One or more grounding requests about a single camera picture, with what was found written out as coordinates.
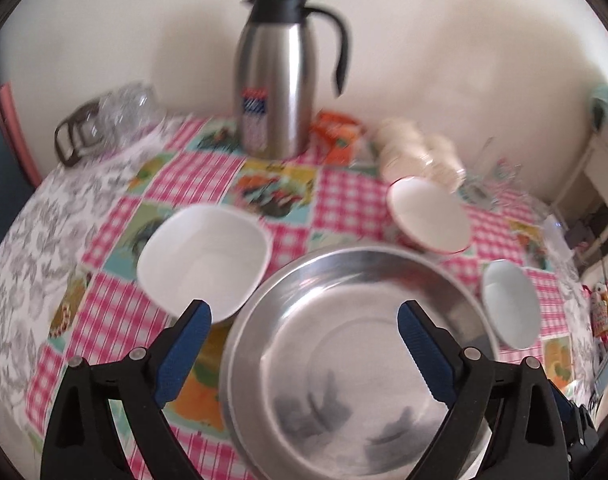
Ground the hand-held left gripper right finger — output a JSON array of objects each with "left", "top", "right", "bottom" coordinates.
[{"left": 397, "top": 300, "right": 570, "bottom": 480}]

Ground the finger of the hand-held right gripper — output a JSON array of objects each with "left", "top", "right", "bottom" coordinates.
[{"left": 549, "top": 380, "right": 600, "bottom": 463}]

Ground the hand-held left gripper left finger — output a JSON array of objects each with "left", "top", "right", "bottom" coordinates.
[{"left": 40, "top": 299, "right": 213, "bottom": 480}]

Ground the large steel basin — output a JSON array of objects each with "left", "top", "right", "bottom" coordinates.
[{"left": 220, "top": 246, "right": 500, "bottom": 480}]

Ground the white square bowl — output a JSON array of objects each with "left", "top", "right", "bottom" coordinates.
[{"left": 136, "top": 205, "right": 271, "bottom": 323}]

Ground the small white bowl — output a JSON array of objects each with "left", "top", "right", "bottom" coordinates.
[{"left": 481, "top": 259, "right": 542, "bottom": 351}]

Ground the red snack packet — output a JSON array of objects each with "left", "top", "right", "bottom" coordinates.
[{"left": 589, "top": 282, "right": 608, "bottom": 341}]

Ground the white bowl with red rim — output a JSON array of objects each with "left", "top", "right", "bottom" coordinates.
[{"left": 386, "top": 176, "right": 472, "bottom": 256}]

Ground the pink checked patchwork tablecloth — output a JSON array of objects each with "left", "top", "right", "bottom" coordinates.
[{"left": 26, "top": 115, "right": 585, "bottom": 480}]

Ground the grey floral tablecloth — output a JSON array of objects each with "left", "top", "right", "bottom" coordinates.
[{"left": 0, "top": 120, "right": 185, "bottom": 411}]

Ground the clear glass cup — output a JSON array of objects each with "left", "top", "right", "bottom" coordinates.
[{"left": 471, "top": 137, "right": 525, "bottom": 206}]

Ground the bagged stack of white cups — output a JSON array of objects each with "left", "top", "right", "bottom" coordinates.
[{"left": 374, "top": 117, "right": 467, "bottom": 191}]

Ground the orange packet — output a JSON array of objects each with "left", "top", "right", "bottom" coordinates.
[{"left": 311, "top": 110, "right": 365, "bottom": 163}]

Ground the clear container with brown lid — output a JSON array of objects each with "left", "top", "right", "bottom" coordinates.
[{"left": 54, "top": 102, "right": 115, "bottom": 168}]

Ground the white cabinet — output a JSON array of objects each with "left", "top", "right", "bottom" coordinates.
[{"left": 549, "top": 127, "right": 608, "bottom": 261}]

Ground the pink curved bar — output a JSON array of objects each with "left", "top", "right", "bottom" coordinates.
[{"left": 0, "top": 82, "right": 40, "bottom": 187}]

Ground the stainless steel thermos jug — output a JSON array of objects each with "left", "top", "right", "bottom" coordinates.
[{"left": 234, "top": 0, "right": 352, "bottom": 158}]

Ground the teal cloth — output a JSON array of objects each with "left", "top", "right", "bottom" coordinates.
[{"left": 591, "top": 82, "right": 608, "bottom": 126}]

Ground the clear plastic bag with strap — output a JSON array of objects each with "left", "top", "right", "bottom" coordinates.
[{"left": 98, "top": 80, "right": 165, "bottom": 146}]

